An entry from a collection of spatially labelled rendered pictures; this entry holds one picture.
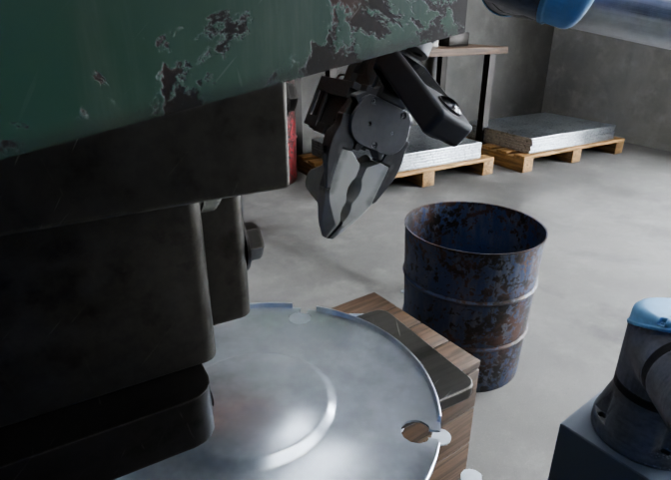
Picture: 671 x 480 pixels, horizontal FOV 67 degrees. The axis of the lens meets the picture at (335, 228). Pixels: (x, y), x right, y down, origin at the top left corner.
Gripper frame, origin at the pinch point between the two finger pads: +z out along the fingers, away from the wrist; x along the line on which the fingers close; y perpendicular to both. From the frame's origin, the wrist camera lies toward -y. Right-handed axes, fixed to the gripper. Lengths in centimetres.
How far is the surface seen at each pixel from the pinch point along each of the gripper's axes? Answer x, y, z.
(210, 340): 18.1, -16.7, 4.7
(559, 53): -409, 293, -176
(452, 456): -75, 22, 50
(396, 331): -5.9, -7.5, 6.9
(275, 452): 9.7, -15.3, 13.4
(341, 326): -2.0, -4.2, 8.5
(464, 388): -5.6, -17.0, 7.0
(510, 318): -102, 39, 19
